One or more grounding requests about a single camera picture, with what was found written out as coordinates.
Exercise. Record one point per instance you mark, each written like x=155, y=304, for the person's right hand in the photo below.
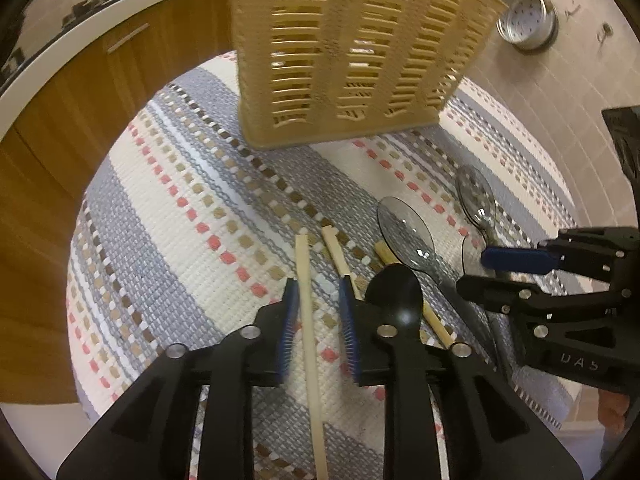
x=614, y=410

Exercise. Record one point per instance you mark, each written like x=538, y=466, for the clear grey plastic spoon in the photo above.
x=405, y=235
x=477, y=200

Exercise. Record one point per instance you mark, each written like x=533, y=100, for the metal strainer pot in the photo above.
x=525, y=15

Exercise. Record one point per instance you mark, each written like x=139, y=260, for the beige plastic utensil basket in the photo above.
x=350, y=60

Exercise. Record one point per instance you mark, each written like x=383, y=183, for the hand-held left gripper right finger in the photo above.
x=348, y=332

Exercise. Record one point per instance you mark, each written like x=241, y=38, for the wooden kitchen cabinet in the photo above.
x=65, y=135

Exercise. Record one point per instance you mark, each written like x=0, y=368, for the black plastic spoon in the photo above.
x=400, y=295

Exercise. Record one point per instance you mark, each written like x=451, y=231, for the wooden chopstick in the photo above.
x=334, y=255
x=306, y=310
x=386, y=254

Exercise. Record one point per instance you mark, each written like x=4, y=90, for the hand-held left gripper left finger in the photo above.
x=290, y=332

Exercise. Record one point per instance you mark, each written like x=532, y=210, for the black gas stove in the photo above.
x=87, y=7

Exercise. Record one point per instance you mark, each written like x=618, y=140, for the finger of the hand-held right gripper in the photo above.
x=515, y=258
x=500, y=297

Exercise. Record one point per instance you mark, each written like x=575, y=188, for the striped woven mat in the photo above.
x=200, y=185

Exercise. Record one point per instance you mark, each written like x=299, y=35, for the white countertop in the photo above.
x=60, y=45

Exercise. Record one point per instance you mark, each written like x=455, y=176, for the metal wall hook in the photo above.
x=605, y=32
x=572, y=10

